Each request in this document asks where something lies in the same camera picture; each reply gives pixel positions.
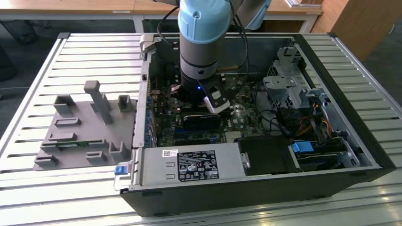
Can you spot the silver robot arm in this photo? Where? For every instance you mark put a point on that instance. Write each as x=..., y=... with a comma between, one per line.
x=200, y=47

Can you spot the silver finned heatsink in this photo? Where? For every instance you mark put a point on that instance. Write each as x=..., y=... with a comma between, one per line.
x=233, y=136

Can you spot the green RAM stick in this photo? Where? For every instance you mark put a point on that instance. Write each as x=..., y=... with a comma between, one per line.
x=84, y=143

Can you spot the blue disk carrier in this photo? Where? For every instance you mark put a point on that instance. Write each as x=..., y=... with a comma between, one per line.
x=301, y=147

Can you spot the silver power supply unit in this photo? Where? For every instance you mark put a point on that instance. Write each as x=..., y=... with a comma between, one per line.
x=156, y=164

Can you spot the black plastic shroud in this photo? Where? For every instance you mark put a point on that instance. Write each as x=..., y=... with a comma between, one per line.
x=267, y=155

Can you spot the white paper stack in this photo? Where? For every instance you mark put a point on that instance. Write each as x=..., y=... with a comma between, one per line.
x=297, y=2

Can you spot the black open PC case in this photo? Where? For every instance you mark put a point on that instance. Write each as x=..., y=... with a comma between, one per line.
x=219, y=200

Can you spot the blue case latch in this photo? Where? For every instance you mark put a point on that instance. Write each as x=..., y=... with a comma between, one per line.
x=121, y=170

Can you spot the silver perforated disk bay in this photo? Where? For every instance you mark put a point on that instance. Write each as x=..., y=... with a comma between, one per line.
x=281, y=91

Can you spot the brown wooden cabinet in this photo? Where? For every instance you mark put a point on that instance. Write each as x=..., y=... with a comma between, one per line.
x=360, y=23

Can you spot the grey plastic parts rack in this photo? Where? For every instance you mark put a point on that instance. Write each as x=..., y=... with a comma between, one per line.
x=86, y=131

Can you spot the graphics card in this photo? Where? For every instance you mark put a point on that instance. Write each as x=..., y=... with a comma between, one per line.
x=200, y=122

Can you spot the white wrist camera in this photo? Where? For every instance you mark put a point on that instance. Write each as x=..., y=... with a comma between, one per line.
x=216, y=101

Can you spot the black plastic bracket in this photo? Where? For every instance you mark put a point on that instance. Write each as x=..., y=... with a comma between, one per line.
x=291, y=117

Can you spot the green motherboard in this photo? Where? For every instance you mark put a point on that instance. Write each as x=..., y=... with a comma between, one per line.
x=244, y=117

